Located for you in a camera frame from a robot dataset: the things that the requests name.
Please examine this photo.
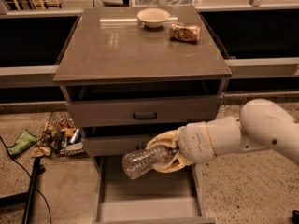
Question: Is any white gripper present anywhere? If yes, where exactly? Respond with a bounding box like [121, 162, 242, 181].
[146, 122, 216, 173]

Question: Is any clear plastic water bottle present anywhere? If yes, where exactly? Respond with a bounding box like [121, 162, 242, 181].
[122, 146, 178, 180]

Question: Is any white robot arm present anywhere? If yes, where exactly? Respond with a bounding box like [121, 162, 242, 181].
[147, 99, 299, 173]

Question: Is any bottom grey drawer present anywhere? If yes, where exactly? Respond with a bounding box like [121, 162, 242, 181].
[93, 156, 216, 224]

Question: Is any grey drawer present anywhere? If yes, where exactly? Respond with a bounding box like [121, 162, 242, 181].
[93, 156, 216, 224]
[82, 134, 156, 157]
[66, 96, 221, 127]

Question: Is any middle grey drawer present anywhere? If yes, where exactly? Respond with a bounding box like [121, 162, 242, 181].
[82, 134, 156, 157]

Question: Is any grey drawer cabinet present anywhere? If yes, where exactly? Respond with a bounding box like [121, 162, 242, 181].
[51, 5, 233, 224]

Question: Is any top grey drawer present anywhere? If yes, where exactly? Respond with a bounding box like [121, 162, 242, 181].
[66, 96, 221, 127]

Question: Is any yellow snack bag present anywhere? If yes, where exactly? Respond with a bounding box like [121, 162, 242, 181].
[169, 23, 201, 43]

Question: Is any white ceramic bowl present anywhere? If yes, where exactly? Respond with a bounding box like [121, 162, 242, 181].
[137, 8, 170, 28]

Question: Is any yellow snack packet on floor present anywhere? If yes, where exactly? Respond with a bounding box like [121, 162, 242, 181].
[31, 147, 51, 158]

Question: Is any grey metal railing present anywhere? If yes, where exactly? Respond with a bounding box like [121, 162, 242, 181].
[0, 0, 299, 90]

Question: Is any green chip bag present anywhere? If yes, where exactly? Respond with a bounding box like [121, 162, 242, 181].
[7, 129, 38, 156]

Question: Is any black metal stand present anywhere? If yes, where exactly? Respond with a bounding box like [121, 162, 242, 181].
[0, 158, 43, 224]

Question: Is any wire basket with items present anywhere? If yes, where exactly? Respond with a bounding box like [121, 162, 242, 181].
[36, 111, 85, 157]

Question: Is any black cable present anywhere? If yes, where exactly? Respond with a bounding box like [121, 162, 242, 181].
[0, 135, 52, 224]

